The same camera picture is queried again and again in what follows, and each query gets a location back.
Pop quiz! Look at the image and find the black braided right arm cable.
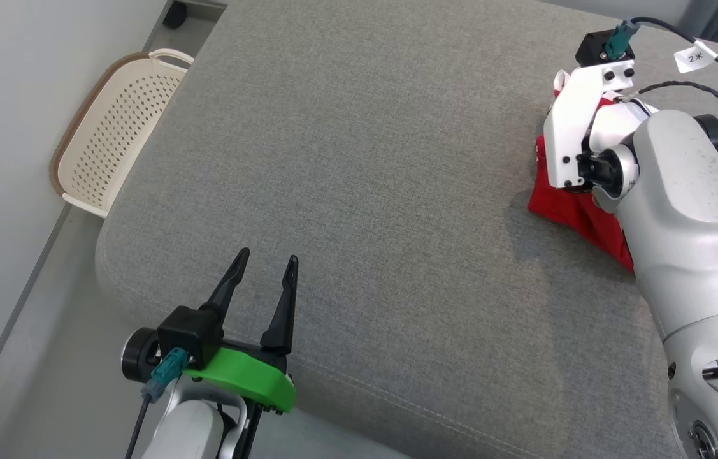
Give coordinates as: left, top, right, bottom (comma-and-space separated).
614, 81, 718, 192

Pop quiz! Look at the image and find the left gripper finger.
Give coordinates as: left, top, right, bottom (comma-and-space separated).
261, 255, 299, 356
199, 247, 251, 314

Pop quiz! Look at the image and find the white cable tag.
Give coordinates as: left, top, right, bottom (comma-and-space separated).
674, 40, 717, 74

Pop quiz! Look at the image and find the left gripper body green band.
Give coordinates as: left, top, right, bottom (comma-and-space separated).
182, 344, 298, 415

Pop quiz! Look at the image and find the right camera cable teal plug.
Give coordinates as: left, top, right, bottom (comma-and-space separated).
604, 17, 718, 125

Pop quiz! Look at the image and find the red jersey with white sleeves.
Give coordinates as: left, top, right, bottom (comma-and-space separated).
528, 70, 640, 273

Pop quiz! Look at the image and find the cream perforated laundry basket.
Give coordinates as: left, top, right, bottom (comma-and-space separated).
50, 49, 196, 219

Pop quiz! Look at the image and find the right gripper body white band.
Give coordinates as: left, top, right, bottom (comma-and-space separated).
543, 61, 638, 192

